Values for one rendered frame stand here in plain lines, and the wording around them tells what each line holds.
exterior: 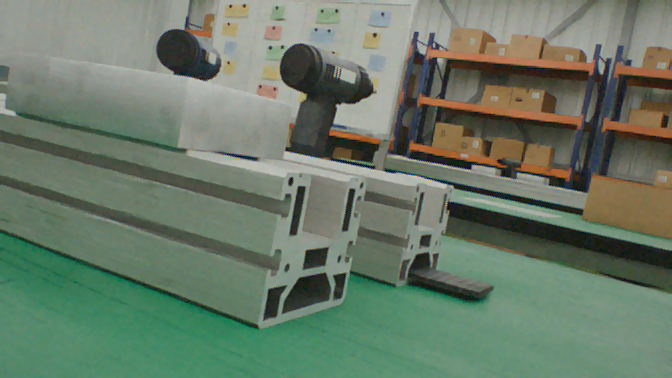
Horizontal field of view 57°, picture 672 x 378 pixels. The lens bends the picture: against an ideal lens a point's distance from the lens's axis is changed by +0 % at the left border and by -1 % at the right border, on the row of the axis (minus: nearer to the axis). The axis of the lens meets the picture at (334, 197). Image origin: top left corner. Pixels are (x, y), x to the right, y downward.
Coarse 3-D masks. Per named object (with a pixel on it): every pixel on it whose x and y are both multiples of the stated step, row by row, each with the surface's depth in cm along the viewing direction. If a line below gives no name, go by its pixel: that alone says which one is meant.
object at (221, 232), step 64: (0, 128) 43; (64, 128) 40; (0, 192) 43; (64, 192) 40; (128, 192) 37; (192, 192) 35; (256, 192) 33; (320, 192) 39; (128, 256) 37; (192, 256) 35; (256, 256) 34; (320, 256) 38; (256, 320) 33
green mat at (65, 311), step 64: (0, 256) 37; (64, 256) 40; (448, 256) 72; (512, 256) 82; (0, 320) 27; (64, 320) 29; (128, 320) 31; (192, 320) 32; (320, 320) 37; (384, 320) 39; (448, 320) 42; (512, 320) 46; (576, 320) 50; (640, 320) 55
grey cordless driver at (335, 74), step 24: (288, 48) 78; (312, 48) 77; (288, 72) 78; (312, 72) 76; (336, 72) 79; (360, 72) 85; (312, 96) 81; (336, 96) 83; (360, 96) 86; (312, 120) 80; (312, 144) 81
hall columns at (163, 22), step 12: (168, 0) 864; (180, 0) 851; (156, 12) 856; (168, 12) 863; (180, 12) 855; (156, 24) 858; (168, 24) 843; (180, 24) 859; (156, 36) 862; (156, 60) 870; (156, 72) 873; (168, 72) 859
